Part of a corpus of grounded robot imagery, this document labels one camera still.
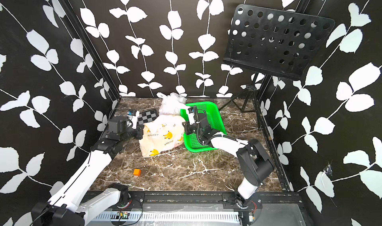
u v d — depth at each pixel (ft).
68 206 1.28
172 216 2.30
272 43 2.19
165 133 2.88
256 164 1.50
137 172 2.68
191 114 2.53
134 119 2.29
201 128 2.22
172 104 3.42
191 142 3.13
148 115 3.43
